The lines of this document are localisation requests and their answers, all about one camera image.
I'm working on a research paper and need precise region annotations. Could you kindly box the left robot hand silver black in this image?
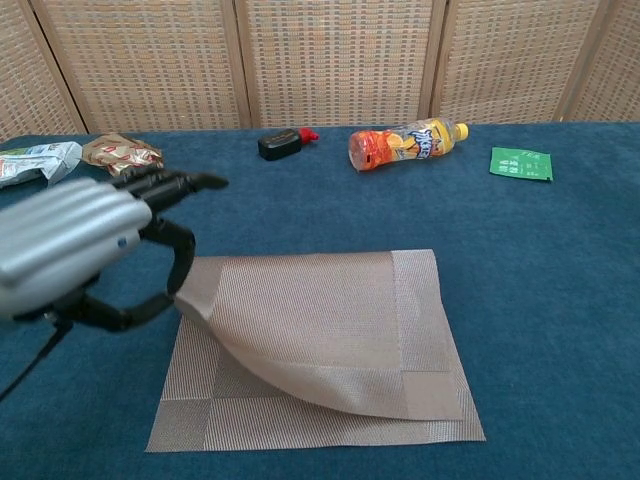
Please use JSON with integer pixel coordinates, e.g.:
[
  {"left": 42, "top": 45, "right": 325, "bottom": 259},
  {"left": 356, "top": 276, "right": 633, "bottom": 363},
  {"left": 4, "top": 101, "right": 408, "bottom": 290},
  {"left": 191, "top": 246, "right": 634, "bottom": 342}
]
[{"left": 0, "top": 169, "right": 230, "bottom": 334}]

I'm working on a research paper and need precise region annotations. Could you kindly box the brown woven placemat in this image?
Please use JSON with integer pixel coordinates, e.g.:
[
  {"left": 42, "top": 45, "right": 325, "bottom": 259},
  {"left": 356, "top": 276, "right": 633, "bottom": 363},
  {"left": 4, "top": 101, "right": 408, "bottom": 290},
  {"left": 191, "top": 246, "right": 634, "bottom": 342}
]
[{"left": 144, "top": 248, "right": 487, "bottom": 454}]

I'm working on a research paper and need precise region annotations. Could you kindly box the white snack bag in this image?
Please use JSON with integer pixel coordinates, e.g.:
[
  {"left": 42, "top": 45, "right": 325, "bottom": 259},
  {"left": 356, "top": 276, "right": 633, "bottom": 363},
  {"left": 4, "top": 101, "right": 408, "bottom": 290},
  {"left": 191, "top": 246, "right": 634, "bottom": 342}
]
[{"left": 0, "top": 140, "right": 84, "bottom": 190}]

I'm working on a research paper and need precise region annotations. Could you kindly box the gold red snack wrapper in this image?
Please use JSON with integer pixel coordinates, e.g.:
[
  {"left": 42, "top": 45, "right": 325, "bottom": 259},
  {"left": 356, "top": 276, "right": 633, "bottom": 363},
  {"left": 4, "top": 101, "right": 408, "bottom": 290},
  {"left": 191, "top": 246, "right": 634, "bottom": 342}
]
[{"left": 81, "top": 132, "right": 165, "bottom": 177}]

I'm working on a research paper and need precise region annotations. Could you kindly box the black bottle red cap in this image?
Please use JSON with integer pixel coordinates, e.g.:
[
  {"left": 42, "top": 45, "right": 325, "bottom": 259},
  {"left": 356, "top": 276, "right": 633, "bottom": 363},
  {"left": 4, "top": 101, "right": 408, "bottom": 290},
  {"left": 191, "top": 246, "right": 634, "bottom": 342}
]
[{"left": 257, "top": 126, "right": 320, "bottom": 162}]

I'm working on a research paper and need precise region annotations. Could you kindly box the woven bamboo folding screen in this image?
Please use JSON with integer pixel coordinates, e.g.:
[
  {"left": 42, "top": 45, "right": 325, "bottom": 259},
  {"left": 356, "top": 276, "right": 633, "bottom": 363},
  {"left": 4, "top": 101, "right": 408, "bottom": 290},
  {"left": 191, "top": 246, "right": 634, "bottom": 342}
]
[{"left": 0, "top": 0, "right": 640, "bottom": 144}]

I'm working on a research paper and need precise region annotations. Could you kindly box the orange drink bottle yellow cap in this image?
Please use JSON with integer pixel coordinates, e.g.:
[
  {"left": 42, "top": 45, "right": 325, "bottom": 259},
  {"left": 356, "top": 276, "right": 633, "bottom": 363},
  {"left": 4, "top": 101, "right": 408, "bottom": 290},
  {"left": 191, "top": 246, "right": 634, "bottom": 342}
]
[{"left": 348, "top": 116, "right": 470, "bottom": 174}]

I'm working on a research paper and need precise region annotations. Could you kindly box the green tea sachet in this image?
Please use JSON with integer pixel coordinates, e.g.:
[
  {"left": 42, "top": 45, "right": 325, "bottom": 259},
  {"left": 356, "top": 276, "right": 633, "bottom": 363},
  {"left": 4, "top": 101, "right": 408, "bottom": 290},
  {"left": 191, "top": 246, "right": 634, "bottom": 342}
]
[{"left": 489, "top": 146, "right": 555, "bottom": 183}]

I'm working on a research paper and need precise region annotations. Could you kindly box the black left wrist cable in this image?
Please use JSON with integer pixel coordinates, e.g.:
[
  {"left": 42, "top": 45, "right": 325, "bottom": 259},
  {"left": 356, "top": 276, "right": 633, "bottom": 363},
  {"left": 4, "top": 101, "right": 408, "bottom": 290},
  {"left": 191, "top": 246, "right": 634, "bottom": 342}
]
[{"left": 0, "top": 319, "right": 74, "bottom": 401}]

